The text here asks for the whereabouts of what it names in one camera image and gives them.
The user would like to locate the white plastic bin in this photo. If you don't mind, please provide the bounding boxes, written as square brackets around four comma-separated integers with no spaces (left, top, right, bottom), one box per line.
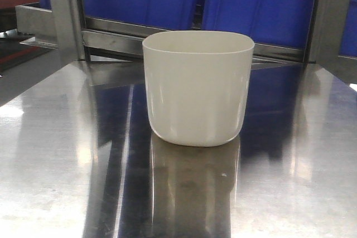
[142,30,255,147]

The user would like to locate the stainless steel shelf rack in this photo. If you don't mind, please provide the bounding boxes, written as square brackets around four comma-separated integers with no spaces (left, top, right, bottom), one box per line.
[15,0,357,70]

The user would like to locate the blue plastic crate right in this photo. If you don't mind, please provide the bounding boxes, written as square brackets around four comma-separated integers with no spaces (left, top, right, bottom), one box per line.
[202,0,314,49]

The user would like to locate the blue crate far right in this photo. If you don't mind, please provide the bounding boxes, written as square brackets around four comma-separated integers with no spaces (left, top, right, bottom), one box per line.
[339,0,356,57]

